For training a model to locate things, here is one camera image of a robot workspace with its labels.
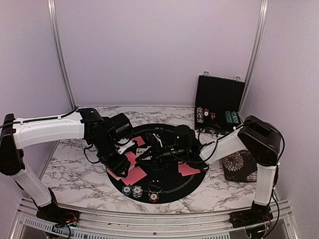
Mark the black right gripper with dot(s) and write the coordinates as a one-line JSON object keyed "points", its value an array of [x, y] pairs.
{"points": [[157, 155]]}

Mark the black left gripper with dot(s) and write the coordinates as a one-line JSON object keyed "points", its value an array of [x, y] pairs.
{"points": [[118, 167]]}

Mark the dealt red card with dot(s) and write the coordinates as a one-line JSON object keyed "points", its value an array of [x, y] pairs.
{"points": [[186, 170], [131, 157], [139, 141], [129, 180], [137, 172]]}

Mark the green chip stack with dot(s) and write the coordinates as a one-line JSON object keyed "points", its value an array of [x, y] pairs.
{"points": [[127, 190]]}

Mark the clear round dealer button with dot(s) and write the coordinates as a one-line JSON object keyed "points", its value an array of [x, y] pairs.
{"points": [[155, 186]]}

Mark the red chip stack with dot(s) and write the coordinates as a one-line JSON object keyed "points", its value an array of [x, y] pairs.
{"points": [[153, 197]]}

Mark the red playing card deck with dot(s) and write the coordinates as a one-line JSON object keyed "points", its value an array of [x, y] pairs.
{"points": [[113, 174]]}

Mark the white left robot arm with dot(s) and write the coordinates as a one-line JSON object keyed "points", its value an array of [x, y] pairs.
{"points": [[110, 136]]}

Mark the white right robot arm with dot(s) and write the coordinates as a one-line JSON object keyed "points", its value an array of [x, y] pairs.
{"points": [[254, 145]]}

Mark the round black poker mat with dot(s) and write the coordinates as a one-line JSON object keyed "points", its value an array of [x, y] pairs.
{"points": [[175, 186]]}

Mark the black poker chip case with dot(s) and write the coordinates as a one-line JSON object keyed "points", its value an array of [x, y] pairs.
{"points": [[218, 95]]}

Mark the green chips in case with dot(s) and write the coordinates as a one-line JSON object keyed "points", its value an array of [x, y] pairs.
{"points": [[232, 117]]}

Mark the black floral rectangular tray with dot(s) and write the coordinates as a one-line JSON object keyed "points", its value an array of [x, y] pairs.
{"points": [[240, 167]]}

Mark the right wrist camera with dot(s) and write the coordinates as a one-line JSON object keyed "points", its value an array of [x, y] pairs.
{"points": [[184, 139]]}

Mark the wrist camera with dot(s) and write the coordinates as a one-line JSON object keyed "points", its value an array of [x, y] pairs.
{"points": [[121, 126], [184, 139]]}

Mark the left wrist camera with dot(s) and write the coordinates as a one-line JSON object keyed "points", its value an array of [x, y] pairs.
{"points": [[121, 126]]}

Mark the aluminium front rail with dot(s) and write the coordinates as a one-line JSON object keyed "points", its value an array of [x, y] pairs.
{"points": [[99, 224]]}

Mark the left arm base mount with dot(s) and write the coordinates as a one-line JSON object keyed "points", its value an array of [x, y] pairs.
{"points": [[56, 214]]}

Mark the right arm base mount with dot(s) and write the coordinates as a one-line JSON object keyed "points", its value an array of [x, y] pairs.
{"points": [[250, 219]]}

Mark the right aluminium frame post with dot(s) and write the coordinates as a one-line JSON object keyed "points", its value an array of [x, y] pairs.
{"points": [[256, 48]]}

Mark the aluminium frame post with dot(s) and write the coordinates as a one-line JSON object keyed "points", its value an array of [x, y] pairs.
{"points": [[59, 52], [256, 48]]}

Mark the left aluminium frame post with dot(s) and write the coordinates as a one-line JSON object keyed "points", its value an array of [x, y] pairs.
{"points": [[59, 52]]}

